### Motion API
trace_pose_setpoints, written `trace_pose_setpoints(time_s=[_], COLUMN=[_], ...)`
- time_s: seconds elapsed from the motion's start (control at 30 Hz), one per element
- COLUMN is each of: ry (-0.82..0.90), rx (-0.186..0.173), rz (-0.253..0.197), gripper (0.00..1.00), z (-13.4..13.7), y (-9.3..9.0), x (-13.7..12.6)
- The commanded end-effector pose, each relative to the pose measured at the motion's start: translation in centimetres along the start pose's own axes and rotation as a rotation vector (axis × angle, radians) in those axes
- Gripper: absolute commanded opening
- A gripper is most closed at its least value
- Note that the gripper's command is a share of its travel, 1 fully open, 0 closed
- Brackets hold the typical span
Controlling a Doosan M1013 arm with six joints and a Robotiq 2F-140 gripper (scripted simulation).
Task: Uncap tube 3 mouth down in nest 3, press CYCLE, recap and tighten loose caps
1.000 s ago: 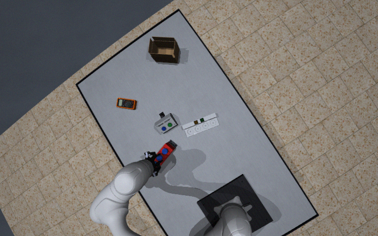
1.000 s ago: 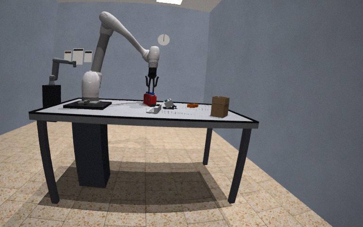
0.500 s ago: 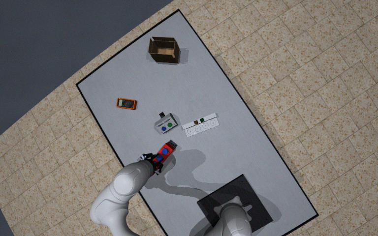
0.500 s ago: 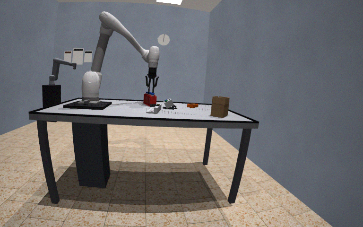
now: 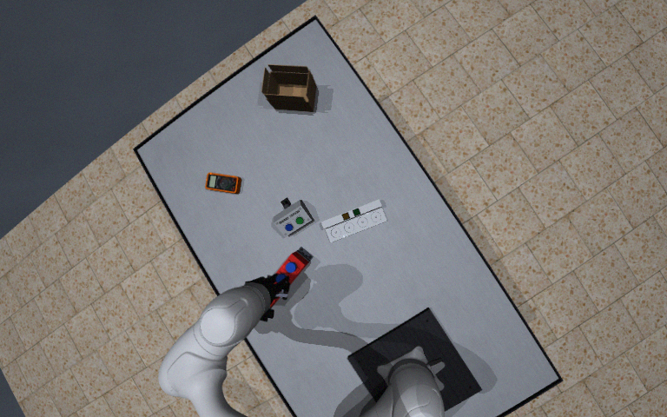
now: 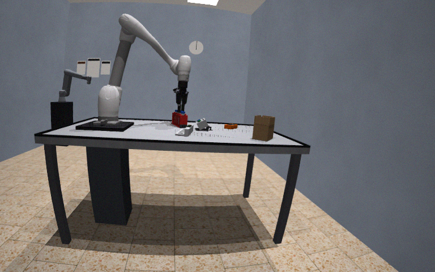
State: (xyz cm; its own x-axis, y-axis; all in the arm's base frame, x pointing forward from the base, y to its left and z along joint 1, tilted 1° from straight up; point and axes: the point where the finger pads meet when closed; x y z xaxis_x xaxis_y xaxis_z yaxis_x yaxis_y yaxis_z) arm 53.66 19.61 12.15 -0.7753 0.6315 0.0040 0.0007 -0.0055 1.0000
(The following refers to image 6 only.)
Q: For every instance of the small open brown cardboard box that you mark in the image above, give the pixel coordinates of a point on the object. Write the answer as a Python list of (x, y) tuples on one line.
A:
[(262, 130)]

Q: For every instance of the orange digital multimeter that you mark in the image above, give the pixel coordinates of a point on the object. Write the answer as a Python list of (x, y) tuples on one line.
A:
[(230, 126)]

